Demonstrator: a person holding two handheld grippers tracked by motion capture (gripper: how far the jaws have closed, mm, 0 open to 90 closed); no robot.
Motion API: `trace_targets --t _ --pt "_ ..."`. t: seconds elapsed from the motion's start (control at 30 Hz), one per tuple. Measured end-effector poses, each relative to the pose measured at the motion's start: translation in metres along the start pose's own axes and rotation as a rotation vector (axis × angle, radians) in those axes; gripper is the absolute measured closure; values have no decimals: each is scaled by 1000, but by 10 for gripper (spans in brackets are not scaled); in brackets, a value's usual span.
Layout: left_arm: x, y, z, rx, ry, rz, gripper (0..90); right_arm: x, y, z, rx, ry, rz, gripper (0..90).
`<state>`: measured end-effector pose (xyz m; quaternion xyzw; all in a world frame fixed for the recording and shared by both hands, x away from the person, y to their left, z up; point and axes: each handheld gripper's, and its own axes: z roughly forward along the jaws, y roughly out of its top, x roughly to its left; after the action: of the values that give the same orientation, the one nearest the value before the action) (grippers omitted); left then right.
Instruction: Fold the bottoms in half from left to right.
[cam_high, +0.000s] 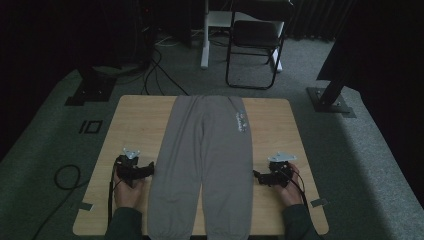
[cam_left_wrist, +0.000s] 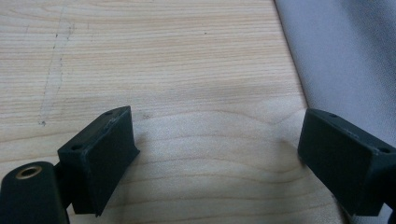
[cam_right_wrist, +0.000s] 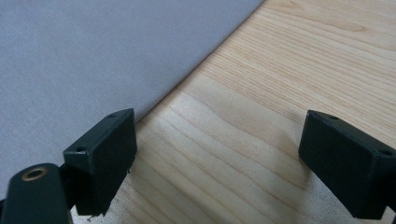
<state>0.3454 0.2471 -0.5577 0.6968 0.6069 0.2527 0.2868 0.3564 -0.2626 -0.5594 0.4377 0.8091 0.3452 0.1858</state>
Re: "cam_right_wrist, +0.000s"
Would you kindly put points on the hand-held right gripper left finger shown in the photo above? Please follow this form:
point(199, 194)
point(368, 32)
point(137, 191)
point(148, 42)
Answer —
point(102, 168)

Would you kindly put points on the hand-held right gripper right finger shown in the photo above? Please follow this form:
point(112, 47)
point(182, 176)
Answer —
point(351, 168)

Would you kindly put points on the grey pants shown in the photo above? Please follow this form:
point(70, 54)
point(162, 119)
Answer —
point(93, 56)

